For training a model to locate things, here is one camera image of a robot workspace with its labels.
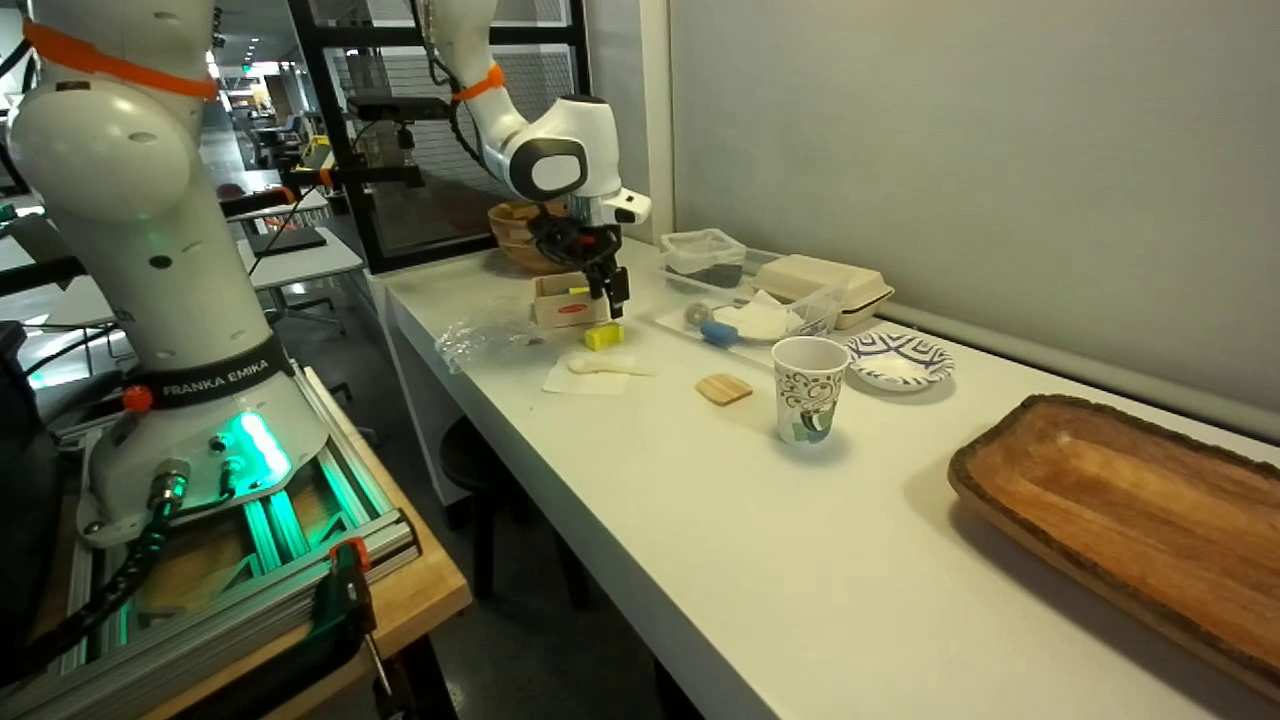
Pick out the aluminium robot base mount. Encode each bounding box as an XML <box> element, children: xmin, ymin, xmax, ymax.
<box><xmin>0</xmin><ymin>373</ymin><xmax>418</xmax><ymax>720</ymax></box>

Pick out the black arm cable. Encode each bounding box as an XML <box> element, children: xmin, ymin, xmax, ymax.
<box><xmin>409</xmin><ymin>0</ymin><xmax>499</xmax><ymax>190</ymax></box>

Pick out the wooden serving tray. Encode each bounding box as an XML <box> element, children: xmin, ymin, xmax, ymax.
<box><xmin>948</xmin><ymin>396</ymin><xmax>1280</xmax><ymax>696</ymax></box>

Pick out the small wooden square tile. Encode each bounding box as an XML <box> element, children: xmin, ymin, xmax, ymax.
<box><xmin>696</xmin><ymin>373</ymin><xmax>753</xmax><ymax>407</ymax></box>

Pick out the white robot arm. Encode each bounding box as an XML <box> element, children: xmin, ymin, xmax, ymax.
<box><xmin>6</xmin><ymin>0</ymin><xmax>648</xmax><ymax>546</ymax></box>

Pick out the yellow arch block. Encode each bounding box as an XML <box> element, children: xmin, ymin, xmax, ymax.
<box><xmin>581</xmin><ymin>324</ymin><xmax>627</xmax><ymax>351</ymax></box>

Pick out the green clamp with orange handle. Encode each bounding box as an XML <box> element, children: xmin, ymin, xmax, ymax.
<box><xmin>313</xmin><ymin>539</ymin><xmax>392</xmax><ymax>701</ymax></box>

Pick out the small clear plastic container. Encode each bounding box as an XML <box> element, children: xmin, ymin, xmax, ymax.
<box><xmin>658</xmin><ymin>227</ymin><xmax>746</xmax><ymax>274</ymax></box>

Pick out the clear plastic tray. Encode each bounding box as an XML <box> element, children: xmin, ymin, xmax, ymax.
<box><xmin>653</xmin><ymin>253</ymin><xmax>836</xmax><ymax>364</ymax></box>

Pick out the white paper napkin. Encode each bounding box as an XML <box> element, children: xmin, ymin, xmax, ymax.
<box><xmin>542</xmin><ymin>351</ymin><xmax>644</xmax><ymax>396</ymax></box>

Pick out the patterned paper plate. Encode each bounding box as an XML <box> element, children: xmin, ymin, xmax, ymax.
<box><xmin>850</xmin><ymin>328</ymin><xmax>950</xmax><ymax>390</ymax></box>

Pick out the black metal frame rack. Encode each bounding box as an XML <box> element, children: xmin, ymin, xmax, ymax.
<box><xmin>288</xmin><ymin>0</ymin><xmax>627</xmax><ymax>273</ymax></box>

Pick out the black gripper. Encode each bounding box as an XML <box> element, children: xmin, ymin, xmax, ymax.
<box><xmin>532</xmin><ymin>215</ymin><xmax>631</xmax><ymax>319</ymax></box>

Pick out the clear plastic bag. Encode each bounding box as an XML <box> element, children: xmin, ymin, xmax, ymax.
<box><xmin>437</xmin><ymin>309</ymin><xmax>540</xmax><ymax>368</ymax></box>

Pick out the woven wicker basket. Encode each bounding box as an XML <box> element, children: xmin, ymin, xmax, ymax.
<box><xmin>487</xmin><ymin>199</ymin><xmax>554</xmax><ymax>274</ymax></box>

